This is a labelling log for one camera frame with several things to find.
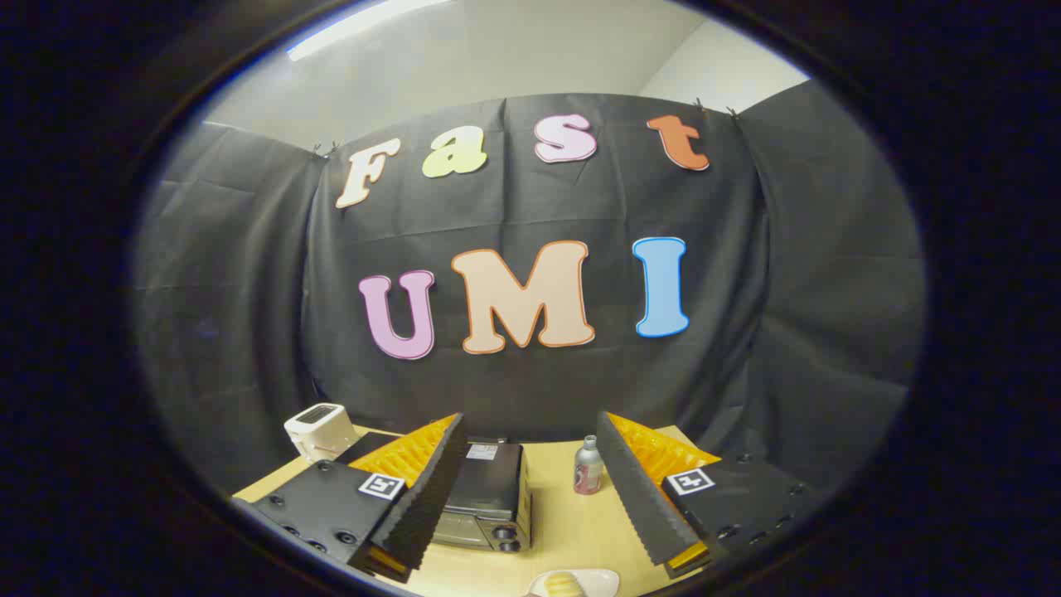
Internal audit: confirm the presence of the silver bottle with pink label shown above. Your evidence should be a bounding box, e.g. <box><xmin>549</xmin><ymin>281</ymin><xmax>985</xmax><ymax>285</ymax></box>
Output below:
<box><xmin>574</xmin><ymin>434</ymin><xmax>606</xmax><ymax>496</ymax></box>

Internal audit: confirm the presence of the white slot toaster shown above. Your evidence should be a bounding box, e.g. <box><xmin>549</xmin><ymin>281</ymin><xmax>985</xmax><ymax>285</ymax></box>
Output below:
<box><xmin>283</xmin><ymin>403</ymin><xmax>360</xmax><ymax>464</ymax></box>

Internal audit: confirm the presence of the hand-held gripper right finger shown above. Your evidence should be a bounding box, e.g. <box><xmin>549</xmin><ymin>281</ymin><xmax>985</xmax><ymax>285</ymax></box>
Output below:
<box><xmin>595</xmin><ymin>411</ymin><xmax>830</xmax><ymax>580</ymax></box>

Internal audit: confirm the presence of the black backdrop cloth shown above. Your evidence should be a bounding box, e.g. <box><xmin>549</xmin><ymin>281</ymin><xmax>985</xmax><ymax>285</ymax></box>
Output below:
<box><xmin>133</xmin><ymin>79</ymin><xmax>928</xmax><ymax>498</ymax></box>

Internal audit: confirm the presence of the white square plate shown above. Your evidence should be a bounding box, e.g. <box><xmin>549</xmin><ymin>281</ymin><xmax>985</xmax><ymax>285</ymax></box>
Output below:
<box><xmin>529</xmin><ymin>568</ymin><xmax>621</xmax><ymax>597</ymax></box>

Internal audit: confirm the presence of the black toaster oven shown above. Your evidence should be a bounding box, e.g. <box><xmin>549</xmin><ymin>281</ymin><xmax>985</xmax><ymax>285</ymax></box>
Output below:
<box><xmin>431</xmin><ymin>437</ymin><xmax>533</xmax><ymax>554</ymax></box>

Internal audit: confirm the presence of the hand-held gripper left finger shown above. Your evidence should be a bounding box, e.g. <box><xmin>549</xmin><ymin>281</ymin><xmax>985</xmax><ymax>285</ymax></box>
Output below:
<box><xmin>235</xmin><ymin>413</ymin><xmax>469</xmax><ymax>584</ymax></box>

